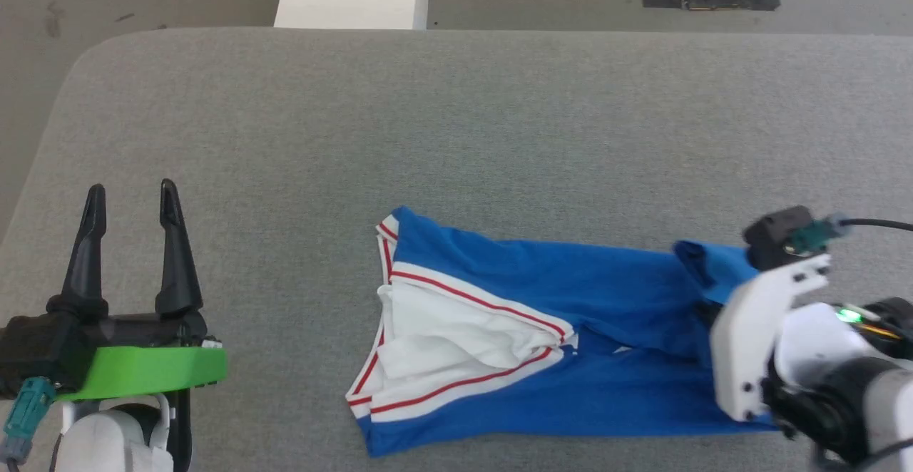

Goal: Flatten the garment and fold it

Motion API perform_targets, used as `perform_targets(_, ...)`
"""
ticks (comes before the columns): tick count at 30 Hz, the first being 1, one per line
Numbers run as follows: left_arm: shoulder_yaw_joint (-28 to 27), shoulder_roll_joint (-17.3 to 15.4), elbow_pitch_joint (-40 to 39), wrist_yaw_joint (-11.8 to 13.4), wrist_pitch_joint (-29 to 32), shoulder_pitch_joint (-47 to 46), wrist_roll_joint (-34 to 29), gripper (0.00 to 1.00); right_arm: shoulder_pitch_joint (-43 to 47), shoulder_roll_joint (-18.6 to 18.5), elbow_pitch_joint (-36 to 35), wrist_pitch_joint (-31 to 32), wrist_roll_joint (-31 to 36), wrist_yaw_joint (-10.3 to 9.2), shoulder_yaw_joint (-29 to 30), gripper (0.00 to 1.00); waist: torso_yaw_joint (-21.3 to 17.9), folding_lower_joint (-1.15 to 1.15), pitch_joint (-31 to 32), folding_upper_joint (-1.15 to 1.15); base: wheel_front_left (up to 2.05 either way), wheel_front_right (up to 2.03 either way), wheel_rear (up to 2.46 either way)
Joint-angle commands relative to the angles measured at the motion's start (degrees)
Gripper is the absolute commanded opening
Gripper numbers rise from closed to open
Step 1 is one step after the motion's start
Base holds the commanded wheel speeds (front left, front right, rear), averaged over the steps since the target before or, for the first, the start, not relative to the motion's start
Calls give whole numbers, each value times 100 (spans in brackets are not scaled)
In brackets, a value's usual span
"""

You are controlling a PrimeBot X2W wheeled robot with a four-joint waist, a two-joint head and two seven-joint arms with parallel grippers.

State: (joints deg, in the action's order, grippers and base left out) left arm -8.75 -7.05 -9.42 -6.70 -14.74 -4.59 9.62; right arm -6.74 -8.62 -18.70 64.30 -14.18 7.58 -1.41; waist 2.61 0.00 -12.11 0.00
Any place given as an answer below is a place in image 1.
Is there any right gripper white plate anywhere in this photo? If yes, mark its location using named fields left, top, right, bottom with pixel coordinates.
left=709, top=253, right=833, bottom=422

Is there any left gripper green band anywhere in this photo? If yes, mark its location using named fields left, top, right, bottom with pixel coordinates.
left=46, top=179, right=229, bottom=403

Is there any blue garment white red trim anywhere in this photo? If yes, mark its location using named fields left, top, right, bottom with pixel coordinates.
left=345, top=205, right=780, bottom=458

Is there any long black floor tape patch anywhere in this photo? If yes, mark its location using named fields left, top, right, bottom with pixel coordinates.
left=685, top=0, right=781, bottom=12

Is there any left arm cable teal connector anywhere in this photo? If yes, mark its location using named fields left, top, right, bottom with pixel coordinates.
left=0, top=377, right=56, bottom=467

